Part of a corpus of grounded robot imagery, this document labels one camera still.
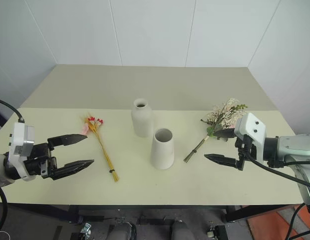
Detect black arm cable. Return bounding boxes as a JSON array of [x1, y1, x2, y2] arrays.
[[0, 97, 25, 124], [245, 149, 310, 190]]

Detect black box with white label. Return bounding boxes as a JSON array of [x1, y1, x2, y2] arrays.
[[206, 224, 228, 239]]

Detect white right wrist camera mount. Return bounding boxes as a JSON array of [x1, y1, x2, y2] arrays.
[[234, 112, 267, 164]]

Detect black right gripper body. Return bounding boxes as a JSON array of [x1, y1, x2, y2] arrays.
[[234, 134, 257, 172]]

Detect red flowers with yellow stems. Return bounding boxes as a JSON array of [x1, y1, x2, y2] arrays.
[[80, 113, 120, 183]]

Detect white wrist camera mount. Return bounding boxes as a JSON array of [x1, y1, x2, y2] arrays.
[[7, 121, 36, 182], [234, 112, 267, 164]]

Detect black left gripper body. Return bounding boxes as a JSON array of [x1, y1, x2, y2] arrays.
[[23, 141, 57, 180]]

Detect white bottle-shaped vase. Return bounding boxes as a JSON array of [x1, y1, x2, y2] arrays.
[[130, 98, 155, 138]]

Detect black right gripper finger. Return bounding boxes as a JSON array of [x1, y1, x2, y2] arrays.
[[214, 127, 237, 140], [204, 153, 239, 169]]

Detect silver black clamp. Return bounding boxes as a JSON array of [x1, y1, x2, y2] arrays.
[[79, 221, 93, 240]]

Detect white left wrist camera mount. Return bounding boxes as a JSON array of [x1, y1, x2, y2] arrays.
[[7, 121, 36, 182]]

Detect white green flower bouquet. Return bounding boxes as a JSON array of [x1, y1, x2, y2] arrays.
[[183, 97, 249, 165]]

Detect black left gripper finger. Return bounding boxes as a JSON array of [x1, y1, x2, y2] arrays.
[[47, 133, 88, 151], [49, 159, 95, 181]]

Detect orange floor mat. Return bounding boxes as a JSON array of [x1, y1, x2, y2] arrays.
[[246, 206, 310, 240]]

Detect black table frame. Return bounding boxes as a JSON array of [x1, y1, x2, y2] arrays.
[[0, 202, 304, 224]]

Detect white conical vase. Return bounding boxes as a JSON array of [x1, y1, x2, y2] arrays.
[[150, 128, 175, 171]]

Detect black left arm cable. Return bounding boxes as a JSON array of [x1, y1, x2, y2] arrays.
[[0, 97, 25, 124]]

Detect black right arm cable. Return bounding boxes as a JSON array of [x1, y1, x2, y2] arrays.
[[245, 149, 310, 190]]

